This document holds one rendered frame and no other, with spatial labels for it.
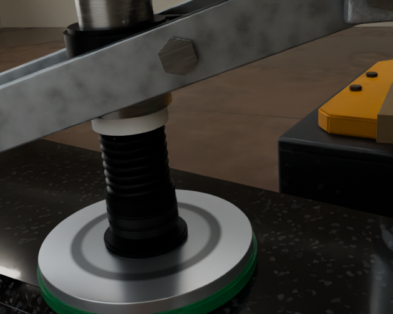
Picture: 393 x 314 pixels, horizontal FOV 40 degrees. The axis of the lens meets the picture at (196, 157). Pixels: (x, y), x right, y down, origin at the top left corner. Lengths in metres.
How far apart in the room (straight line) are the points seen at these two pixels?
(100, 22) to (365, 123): 0.70
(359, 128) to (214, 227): 0.57
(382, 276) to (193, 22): 0.29
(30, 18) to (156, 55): 8.80
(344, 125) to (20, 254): 0.68
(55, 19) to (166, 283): 8.43
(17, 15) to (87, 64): 8.98
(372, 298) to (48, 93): 0.32
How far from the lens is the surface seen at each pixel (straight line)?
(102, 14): 0.44
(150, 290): 0.47
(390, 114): 0.92
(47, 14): 8.93
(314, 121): 1.16
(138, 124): 0.46
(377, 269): 0.54
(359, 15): 0.39
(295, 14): 0.41
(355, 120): 1.06
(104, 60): 0.42
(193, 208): 0.58
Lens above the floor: 1.12
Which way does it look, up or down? 22 degrees down
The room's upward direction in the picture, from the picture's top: 5 degrees counter-clockwise
